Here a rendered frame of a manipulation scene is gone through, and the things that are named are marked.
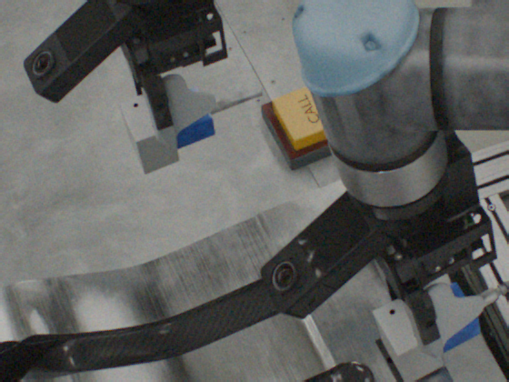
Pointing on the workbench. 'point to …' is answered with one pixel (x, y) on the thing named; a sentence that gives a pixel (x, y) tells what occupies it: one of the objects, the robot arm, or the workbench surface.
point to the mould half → (355, 316)
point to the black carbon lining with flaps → (151, 341)
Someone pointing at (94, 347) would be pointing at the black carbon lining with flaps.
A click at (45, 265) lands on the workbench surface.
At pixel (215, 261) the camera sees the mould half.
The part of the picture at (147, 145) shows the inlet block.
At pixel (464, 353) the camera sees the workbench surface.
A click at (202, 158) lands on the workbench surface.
